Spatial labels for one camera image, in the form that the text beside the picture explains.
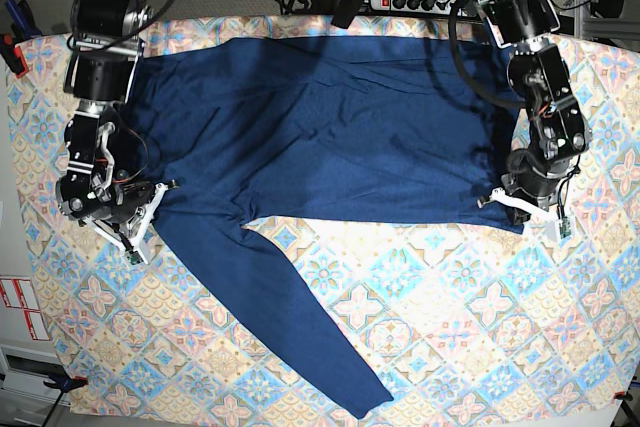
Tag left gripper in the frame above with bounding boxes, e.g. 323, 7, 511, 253
477, 111, 590, 242

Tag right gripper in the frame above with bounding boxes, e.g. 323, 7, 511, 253
55, 106, 179, 266

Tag blue long-sleeve shirt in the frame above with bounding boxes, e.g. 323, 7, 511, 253
124, 36, 516, 418

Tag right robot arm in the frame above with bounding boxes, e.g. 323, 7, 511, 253
56, 0, 176, 266

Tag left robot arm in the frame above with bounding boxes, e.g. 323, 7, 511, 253
448, 0, 592, 242

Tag red-white labels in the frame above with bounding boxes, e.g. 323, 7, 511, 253
1, 276, 50, 342

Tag patterned tile tablecloth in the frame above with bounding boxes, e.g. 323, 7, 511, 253
1, 36, 639, 426

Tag clamp bottom left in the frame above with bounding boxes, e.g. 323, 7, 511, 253
43, 373, 88, 393

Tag clamp bottom right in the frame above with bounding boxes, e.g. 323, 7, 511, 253
614, 391, 639, 402

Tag red-black clamp top left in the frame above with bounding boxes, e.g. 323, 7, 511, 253
0, 34, 28, 78

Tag blue clamp top left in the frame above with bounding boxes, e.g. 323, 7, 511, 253
5, 0, 42, 41

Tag white power strip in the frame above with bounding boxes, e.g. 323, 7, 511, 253
369, 0, 453, 16

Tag black red-lettered bar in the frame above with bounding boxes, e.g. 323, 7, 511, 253
331, 0, 365, 29

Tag aluminium frame right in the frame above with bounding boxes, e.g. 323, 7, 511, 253
562, 0, 639, 52

